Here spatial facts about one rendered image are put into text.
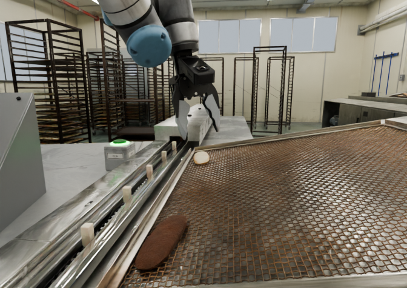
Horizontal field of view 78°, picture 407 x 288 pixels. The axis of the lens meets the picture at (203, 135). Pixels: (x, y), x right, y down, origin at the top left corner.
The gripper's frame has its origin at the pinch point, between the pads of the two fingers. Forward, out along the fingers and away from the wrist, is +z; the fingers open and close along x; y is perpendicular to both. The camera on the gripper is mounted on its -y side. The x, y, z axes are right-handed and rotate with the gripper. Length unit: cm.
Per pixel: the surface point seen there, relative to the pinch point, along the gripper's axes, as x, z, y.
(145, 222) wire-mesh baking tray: 18.3, 6.1, -23.1
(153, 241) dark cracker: 18.3, 5.5, -29.1
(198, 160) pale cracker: 3.0, 5.7, -2.8
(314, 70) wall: -541, -14, 491
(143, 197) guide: 16.9, 8.3, -8.0
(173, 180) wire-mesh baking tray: 10.9, 6.2, -9.4
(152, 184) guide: 14.2, 8.0, -2.7
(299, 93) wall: -499, 42, 514
